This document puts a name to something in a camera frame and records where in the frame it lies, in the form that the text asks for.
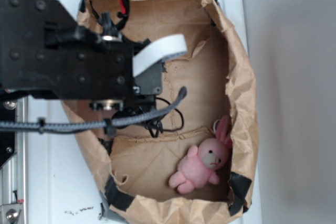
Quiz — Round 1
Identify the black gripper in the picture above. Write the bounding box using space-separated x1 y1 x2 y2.
1 0 162 110

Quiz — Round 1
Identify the brown paper lined box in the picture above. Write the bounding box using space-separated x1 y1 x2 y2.
76 0 259 223

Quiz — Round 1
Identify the pink plush bunny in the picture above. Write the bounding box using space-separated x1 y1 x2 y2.
168 115 233 194

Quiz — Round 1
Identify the black mounting bracket plate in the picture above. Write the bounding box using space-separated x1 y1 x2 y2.
1 101 17 168

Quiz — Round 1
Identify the grey braided cable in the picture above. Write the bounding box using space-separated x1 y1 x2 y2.
0 86 188 134

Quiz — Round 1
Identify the white flat ribbon cable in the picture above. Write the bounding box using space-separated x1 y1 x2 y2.
132 34 188 78

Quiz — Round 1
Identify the aluminium frame rail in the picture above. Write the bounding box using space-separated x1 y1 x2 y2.
1 98 28 223

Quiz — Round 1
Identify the silver corner bracket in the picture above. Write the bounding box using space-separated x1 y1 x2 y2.
1 204 22 224

